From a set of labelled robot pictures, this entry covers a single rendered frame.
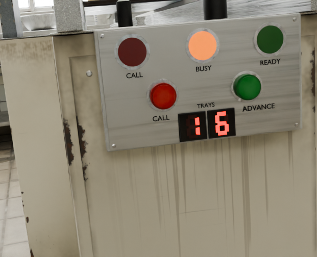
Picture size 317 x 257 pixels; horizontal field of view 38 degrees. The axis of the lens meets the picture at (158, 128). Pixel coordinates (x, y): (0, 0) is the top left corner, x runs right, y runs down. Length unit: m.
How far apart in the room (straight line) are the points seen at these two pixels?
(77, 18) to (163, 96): 0.13
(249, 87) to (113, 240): 0.26
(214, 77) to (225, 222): 0.20
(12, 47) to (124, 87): 0.76
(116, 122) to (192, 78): 0.10
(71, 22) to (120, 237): 0.27
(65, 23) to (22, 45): 0.74
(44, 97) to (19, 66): 0.10
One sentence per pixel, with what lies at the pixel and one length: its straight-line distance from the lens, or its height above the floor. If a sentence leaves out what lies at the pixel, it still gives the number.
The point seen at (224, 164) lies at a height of 0.66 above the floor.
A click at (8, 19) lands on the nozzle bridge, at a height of 0.89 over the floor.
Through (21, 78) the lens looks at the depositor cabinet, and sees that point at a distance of 1.26.
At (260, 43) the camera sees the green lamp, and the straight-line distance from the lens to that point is 0.55.
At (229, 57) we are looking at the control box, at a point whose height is 0.80.
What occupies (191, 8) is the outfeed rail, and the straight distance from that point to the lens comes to 1.18.
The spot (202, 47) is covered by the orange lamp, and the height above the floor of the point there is 0.81.
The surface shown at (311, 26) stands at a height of 0.82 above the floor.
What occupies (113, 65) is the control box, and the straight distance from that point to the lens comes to 0.52.
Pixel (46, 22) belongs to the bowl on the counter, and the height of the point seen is 0.94.
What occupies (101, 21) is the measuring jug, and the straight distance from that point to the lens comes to 3.79.
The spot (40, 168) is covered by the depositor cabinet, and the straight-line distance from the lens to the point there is 1.30.
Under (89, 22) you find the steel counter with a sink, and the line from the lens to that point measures 4.27.
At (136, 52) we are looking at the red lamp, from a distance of 0.52.
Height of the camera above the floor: 0.84
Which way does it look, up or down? 12 degrees down
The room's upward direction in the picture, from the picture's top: 5 degrees counter-clockwise
